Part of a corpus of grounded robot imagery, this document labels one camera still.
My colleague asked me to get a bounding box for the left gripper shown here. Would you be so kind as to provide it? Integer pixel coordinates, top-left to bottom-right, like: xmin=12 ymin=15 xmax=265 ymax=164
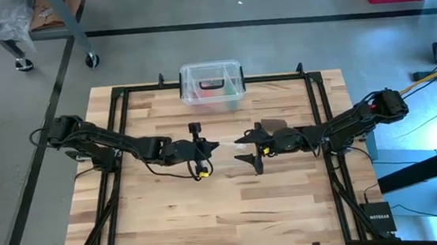
xmin=162 ymin=120 xmax=224 ymax=183

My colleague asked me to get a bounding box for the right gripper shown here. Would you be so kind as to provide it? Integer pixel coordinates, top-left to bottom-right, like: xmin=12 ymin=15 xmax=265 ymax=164
xmin=231 ymin=118 xmax=307 ymax=177

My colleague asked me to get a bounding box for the clear zip bag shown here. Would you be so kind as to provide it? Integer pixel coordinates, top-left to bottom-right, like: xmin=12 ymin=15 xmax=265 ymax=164
xmin=209 ymin=134 xmax=254 ymax=168

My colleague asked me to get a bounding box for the clear plastic storage bin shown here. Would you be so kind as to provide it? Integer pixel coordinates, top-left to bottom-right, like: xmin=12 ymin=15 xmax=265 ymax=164
xmin=177 ymin=58 xmax=248 ymax=117

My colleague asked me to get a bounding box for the green bandage roll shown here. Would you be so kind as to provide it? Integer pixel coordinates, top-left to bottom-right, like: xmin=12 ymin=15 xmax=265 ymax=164
xmin=225 ymin=81 xmax=243 ymax=107

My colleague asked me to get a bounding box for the black caster wheel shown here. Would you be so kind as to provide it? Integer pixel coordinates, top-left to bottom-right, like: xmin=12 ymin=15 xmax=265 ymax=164
xmin=14 ymin=57 xmax=36 ymax=74
xmin=84 ymin=52 xmax=101 ymax=70

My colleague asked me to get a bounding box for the black metal beam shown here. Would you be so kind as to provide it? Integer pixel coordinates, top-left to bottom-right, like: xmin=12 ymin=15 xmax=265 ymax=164
xmin=374 ymin=143 xmax=437 ymax=196

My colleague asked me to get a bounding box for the grey metal rolling cart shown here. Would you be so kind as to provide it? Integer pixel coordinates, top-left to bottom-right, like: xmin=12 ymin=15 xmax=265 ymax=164
xmin=0 ymin=0 xmax=102 ymax=77

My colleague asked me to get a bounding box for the brown cardboard sheet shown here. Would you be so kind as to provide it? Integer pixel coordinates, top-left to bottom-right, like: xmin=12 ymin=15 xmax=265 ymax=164
xmin=27 ymin=0 xmax=89 ymax=32

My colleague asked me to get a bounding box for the clear plastic wrap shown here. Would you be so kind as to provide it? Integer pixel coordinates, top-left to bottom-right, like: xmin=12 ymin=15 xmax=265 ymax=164
xmin=0 ymin=2 xmax=38 ymax=56

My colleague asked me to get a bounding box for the black metal table frame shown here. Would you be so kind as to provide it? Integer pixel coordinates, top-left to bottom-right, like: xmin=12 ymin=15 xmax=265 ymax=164
xmin=46 ymin=54 xmax=403 ymax=245

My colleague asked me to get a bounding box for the black Netgear switch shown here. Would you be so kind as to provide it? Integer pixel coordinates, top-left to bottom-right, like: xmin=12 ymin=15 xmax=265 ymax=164
xmin=359 ymin=200 xmax=397 ymax=236

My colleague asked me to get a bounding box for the yellow arm cable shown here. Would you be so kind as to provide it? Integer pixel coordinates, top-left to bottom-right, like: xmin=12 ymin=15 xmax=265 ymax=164
xmin=395 ymin=62 xmax=437 ymax=96

